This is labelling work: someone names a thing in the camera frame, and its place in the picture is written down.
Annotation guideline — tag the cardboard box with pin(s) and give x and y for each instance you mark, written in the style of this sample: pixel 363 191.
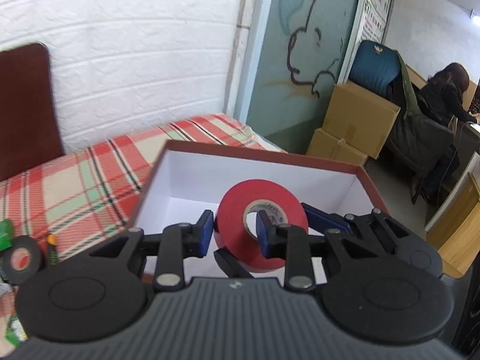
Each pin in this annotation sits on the cardboard box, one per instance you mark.
pixel 327 146
pixel 361 118

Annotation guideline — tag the red plaid bed blanket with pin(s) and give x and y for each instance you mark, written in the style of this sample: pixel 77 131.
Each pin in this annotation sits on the red plaid bed blanket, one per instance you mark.
pixel 86 196

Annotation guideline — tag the seated person in black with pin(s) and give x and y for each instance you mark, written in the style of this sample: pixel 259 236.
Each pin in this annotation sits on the seated person in black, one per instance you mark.
pixel 443 93

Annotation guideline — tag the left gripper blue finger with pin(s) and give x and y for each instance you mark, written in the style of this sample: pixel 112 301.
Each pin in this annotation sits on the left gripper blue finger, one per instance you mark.
pixel 320 221

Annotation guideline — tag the upper cardboard box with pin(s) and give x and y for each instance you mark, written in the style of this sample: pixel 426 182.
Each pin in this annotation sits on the upper cardboard box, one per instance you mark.
pixel 361 118

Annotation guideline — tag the blue handled screwdriver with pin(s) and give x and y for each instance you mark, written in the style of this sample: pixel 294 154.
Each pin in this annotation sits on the blue handled screwdriver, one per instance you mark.
pixel 51 248

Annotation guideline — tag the blue office chair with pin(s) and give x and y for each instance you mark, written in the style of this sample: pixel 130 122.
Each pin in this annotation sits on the blue office chair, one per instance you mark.
pixel 374 67

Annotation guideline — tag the wall poster board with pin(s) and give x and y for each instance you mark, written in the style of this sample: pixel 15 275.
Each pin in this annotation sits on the wall poster board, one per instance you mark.
pixel 374 19

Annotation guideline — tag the red tape roll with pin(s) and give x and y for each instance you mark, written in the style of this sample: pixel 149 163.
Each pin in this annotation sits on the red tape roll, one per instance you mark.
pixel 262 224

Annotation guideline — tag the green small box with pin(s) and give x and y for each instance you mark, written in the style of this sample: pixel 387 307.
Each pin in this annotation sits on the green small box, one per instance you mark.
pixel 7 233

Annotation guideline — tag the lower cardboard box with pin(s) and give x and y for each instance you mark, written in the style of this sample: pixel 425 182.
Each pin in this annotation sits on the lower cardboard box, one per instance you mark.
pixel 327 146

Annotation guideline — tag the green snack packet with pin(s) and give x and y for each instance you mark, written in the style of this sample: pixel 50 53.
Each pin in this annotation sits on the green snack packet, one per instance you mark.
pixel 12 331

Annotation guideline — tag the wooden desk panel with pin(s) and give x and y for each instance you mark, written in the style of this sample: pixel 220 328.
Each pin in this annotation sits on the wooden desk panel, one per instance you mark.
pixel 455 235

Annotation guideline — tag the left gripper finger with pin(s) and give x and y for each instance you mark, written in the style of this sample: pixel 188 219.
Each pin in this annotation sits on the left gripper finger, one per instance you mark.
pixel 364 260
pixel 171 247

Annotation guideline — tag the black chair with coat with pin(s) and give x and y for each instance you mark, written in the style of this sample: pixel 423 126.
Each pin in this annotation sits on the black chair with coat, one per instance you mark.
pixel 418 139

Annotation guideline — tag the black tape roll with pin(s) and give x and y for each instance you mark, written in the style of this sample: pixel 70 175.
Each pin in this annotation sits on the black tape roll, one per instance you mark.
pixel 21 261

